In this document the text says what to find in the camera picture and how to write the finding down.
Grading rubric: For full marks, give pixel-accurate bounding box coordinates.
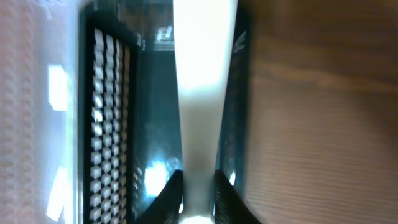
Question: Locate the dark green plastic basket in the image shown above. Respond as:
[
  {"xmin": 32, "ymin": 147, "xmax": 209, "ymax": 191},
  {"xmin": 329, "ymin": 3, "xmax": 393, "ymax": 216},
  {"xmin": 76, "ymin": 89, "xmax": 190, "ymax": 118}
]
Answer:
[{"xmin": 77, "ymin": 1, "xmax": 251, "ymax": 223}]

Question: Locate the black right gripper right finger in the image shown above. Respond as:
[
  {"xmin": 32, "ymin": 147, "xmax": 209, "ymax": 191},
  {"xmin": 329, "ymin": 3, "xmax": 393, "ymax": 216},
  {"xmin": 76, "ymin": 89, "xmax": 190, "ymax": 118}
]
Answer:
[{"xmin": 214, "ymin": 170, "xmax": 261, "ymax": 224}]

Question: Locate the white wide-handled plastic fork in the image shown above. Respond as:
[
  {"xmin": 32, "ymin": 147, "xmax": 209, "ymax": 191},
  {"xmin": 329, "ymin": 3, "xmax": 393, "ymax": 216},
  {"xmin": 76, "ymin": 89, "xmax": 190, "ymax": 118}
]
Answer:
[{"xmin": 173, "ymin": 0, "xmax": 238, "ymax": 223}]

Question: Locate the white perforated plastic basket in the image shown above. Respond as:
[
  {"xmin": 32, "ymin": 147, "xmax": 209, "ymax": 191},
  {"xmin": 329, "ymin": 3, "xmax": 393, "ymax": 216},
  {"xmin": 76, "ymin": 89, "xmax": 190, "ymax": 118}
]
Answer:
[{"xmin": 1, "ymin": 0, "xmax": 81, "ymax": 223}]

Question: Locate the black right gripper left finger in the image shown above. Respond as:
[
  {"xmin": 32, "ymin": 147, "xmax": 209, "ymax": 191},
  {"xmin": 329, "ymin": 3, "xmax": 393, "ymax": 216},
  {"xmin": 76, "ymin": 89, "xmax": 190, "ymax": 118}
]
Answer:
[{"xmin": 135, "ymin": 170, "xmax": 183, "ymax": 224}]

